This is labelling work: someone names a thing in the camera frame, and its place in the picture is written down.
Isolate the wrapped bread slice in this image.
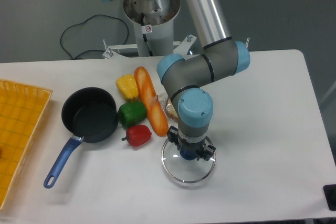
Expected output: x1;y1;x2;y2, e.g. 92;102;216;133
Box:
157;93;179;122

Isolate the yellow bell pepper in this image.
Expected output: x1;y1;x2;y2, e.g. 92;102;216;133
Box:
116;74;139;102

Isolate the orange baguette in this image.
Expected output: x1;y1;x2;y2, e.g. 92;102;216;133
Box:
134;66;169;137

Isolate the red bell pepper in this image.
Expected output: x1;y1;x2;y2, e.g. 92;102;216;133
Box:
121;125;152;147

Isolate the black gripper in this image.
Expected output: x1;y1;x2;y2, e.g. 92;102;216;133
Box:
167;126;216;161

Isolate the black pan blue handle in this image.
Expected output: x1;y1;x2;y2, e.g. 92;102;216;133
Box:
44;87;118;189

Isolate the black object table corner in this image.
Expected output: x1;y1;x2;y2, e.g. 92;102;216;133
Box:
323;184;336;211

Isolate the yellow woven basket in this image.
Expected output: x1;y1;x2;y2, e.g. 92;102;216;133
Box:
1;79;53;209

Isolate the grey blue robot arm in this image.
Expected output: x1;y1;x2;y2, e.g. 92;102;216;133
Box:
106;0;250;160

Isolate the white table leg bracket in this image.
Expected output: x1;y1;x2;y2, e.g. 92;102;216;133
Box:
237;37;250;50

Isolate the green bell pepper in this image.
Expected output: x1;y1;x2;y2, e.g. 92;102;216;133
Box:
118;101;147;129

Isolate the black cable on floor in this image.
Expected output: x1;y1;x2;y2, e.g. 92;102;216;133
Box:
60;14;130;60

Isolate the glass lid blue knob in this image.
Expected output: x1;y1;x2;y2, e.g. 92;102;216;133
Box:
161;139;216;184

